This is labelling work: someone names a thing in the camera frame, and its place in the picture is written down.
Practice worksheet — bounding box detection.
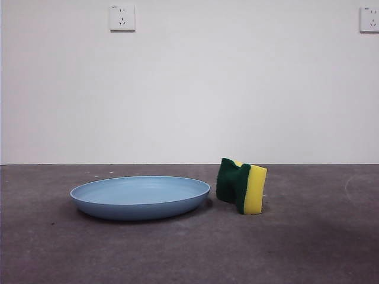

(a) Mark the white wall socket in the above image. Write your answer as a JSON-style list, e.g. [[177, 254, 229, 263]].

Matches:
[[110, 4, 137, 33], [359, 6, 379, 33]]

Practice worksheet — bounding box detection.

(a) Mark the green and yellow sponge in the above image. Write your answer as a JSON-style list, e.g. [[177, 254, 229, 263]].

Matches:
[[215, 157, 268, 215]]

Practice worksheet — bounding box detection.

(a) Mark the blue round plate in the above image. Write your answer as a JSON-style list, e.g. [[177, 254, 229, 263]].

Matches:
[[70, 175, 212, 221]]

